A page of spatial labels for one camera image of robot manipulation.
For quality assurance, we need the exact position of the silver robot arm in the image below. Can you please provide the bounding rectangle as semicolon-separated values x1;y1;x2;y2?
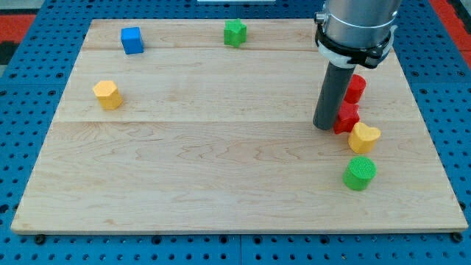
314;0;401;68

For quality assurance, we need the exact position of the green star block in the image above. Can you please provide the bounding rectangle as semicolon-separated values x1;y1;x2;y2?
224;18;247;48

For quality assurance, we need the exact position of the red star block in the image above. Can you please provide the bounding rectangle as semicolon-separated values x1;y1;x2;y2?
333;101;360;134

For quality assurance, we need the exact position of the wooden board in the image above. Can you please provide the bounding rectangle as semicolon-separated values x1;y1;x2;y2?
11;19;468;235

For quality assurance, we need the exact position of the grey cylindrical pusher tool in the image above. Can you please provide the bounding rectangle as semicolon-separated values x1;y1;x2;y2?
313;63;355;130

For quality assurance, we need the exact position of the yellow heart block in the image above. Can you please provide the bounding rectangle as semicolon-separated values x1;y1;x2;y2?
347;122;381;154

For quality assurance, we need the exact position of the green cylinder block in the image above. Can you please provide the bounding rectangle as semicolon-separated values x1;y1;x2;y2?
342;156;377;191

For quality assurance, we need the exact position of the yellow hexagon block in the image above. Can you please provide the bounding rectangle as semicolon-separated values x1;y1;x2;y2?
93;80;123;110

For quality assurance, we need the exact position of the red cylinder block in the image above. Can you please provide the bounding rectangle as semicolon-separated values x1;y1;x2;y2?
344;74;366;104

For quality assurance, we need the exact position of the blue cube block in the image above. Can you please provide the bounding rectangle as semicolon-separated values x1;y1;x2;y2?
121;27;144;54

